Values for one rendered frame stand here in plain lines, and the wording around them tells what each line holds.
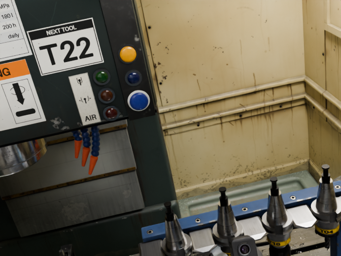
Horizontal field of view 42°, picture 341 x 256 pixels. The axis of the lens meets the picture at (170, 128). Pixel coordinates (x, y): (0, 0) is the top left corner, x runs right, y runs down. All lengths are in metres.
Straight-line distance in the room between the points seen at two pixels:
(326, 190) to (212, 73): 0.99
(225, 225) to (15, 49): 0.53
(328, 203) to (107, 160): 0.78
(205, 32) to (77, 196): 0.79
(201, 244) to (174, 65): 1.00
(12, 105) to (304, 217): 0.63
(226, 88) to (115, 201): 0.67
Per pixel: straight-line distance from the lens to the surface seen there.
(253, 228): 0.98
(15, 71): 0.72
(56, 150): 1.49
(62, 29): 0.69
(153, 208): 1.66
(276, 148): 2.10
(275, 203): 0.94
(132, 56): 0.69
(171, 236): 0.93
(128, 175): 1.54
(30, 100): 0.73
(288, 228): 0.98
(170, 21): 1.76
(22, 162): 0.94
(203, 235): 0.98
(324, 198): 0.98
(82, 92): 0.72
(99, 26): 0.69
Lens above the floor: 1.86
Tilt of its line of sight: 27 degrees down
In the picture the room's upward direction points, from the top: 11 degrees counter-clockwise
